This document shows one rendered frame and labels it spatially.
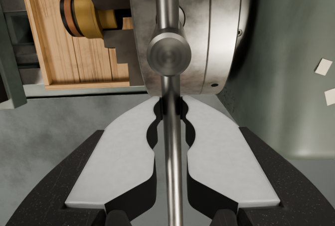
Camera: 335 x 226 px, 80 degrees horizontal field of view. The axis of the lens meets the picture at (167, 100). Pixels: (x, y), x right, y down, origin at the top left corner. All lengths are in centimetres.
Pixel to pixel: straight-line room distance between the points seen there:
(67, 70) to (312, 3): 60
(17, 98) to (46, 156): 136
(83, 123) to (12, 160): 76
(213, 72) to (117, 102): 137
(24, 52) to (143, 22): 57
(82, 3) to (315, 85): 36
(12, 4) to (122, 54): 45
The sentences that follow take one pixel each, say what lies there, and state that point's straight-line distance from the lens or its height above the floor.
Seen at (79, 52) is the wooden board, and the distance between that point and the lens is 66.
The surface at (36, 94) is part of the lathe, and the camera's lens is 119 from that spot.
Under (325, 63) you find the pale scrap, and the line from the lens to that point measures 28.
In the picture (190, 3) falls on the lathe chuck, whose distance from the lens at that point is 25.
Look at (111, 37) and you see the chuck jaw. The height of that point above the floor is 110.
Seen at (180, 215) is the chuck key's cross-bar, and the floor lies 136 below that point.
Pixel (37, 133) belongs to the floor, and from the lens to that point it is 201.
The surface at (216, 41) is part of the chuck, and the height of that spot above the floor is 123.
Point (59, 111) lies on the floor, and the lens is 183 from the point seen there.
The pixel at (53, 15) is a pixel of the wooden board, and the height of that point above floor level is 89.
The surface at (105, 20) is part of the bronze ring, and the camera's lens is 40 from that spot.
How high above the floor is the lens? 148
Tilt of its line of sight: 73 degrees down
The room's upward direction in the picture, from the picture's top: 175 degrees counter-clockwise
